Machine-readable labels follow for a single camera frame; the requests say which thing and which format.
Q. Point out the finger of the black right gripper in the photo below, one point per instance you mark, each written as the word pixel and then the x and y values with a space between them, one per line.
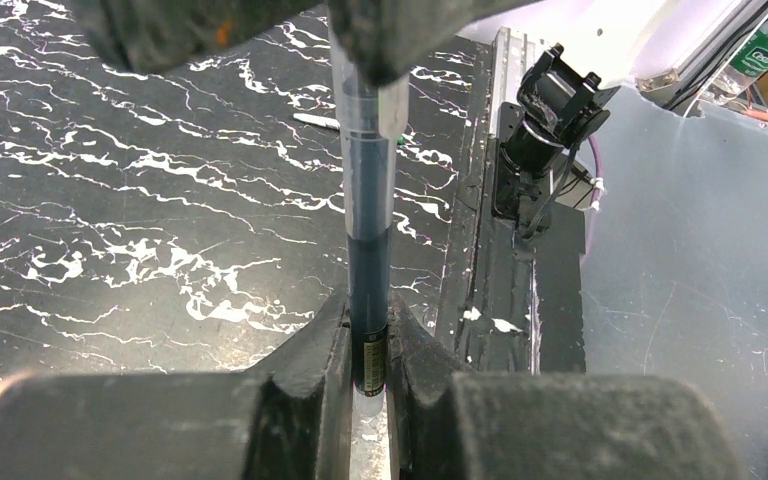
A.
pixel 385 38
pixel 154 36

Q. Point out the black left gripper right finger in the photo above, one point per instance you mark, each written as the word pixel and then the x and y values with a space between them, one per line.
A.
pixel 450 421

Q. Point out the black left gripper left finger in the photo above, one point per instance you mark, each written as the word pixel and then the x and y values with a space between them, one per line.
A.
pixel 286 417

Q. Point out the white green pen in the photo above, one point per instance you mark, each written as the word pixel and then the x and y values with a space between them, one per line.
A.
pixel 318 120

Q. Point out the black pen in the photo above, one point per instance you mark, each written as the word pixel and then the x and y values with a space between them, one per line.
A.
pixel 369 283

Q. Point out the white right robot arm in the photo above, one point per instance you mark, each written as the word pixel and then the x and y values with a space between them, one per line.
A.
pixel 560 104

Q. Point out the green labelled plastic bottle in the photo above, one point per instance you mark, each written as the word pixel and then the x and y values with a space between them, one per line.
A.
pixel 749 63

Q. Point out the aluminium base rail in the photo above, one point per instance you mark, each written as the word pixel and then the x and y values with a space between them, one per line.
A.
pixel 513 54

